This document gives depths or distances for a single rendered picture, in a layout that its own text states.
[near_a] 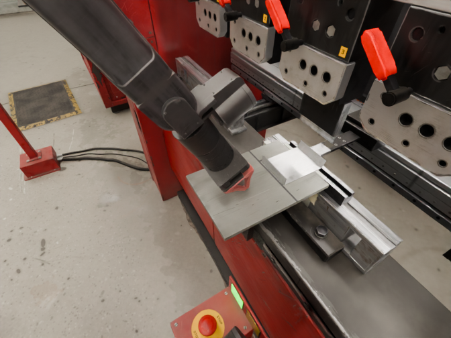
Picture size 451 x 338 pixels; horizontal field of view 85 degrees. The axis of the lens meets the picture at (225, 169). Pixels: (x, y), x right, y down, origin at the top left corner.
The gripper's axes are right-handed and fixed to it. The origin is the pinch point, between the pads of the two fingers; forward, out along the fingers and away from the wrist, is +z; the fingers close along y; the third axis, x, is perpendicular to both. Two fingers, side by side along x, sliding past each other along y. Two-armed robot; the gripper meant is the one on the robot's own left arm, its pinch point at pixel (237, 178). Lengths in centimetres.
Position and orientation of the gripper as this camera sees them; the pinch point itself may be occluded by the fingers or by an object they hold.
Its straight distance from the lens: 51.7
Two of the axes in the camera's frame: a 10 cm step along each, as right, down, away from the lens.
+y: -5.0, -6.3, 6.0
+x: -7.6, 6.4, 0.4
